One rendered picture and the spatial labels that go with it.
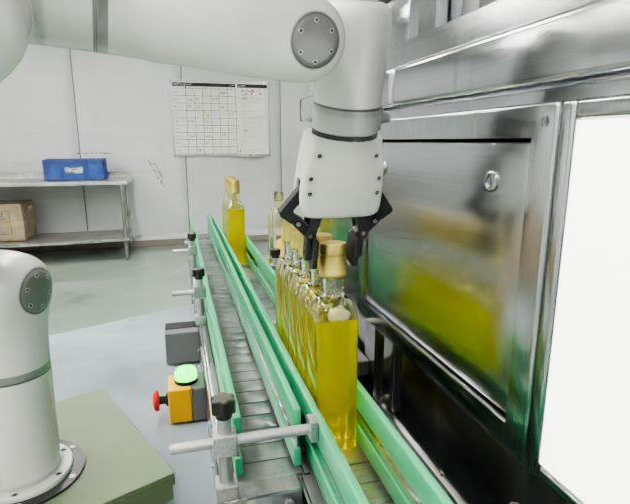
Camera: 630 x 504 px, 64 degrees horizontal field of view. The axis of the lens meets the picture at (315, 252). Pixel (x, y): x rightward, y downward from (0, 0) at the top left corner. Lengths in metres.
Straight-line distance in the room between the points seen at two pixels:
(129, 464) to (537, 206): 0.63
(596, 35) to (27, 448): 0.76
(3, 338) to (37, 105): 6.02
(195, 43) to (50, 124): 6.20
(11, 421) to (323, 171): 0.49
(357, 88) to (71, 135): 6.13
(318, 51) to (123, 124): 6.09
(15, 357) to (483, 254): 0.56
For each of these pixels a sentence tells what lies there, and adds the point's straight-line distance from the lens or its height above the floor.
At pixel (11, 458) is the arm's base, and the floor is 0.90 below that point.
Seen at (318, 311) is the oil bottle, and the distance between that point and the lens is 0.63.
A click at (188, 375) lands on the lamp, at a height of 0.85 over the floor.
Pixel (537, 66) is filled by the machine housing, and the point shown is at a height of 1.35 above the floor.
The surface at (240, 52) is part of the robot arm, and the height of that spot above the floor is 1.36.
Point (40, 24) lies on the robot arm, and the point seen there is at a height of 1.38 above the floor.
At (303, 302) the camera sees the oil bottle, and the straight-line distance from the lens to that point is 0.69.
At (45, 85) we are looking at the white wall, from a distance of 6.66.
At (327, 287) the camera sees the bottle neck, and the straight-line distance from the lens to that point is 0.64.
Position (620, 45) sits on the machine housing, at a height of 1.35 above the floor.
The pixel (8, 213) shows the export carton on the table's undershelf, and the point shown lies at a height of 0.55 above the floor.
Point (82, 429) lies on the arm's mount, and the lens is 0.92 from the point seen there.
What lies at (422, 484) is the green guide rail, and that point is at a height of 0.96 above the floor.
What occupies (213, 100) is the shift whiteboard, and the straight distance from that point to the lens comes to 6.52.
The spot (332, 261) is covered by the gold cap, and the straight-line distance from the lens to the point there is 0.63.
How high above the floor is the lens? 1.29
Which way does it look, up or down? 12 degrees down
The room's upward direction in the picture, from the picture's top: straight up
